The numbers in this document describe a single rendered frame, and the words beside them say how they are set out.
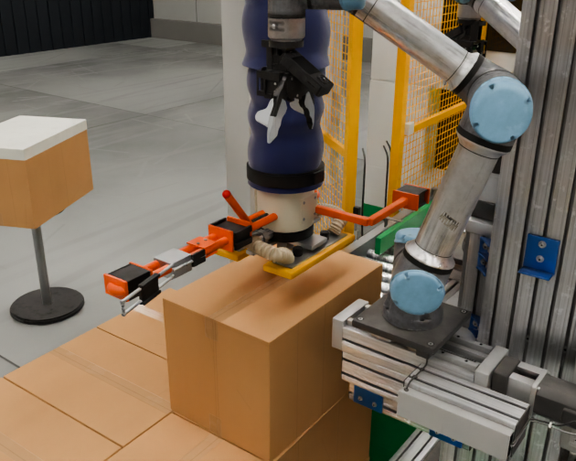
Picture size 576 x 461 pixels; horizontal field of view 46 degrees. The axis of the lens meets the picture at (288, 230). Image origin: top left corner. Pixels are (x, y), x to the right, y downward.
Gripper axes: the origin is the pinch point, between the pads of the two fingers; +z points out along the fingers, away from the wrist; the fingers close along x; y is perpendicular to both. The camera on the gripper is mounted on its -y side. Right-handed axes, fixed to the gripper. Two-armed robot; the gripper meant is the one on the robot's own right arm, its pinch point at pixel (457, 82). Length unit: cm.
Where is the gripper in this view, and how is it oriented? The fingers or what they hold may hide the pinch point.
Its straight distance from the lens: 229.4
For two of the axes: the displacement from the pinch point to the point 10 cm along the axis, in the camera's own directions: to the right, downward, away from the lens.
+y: 6.1, 3.1, -7.3
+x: 7.9, -2.3, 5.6
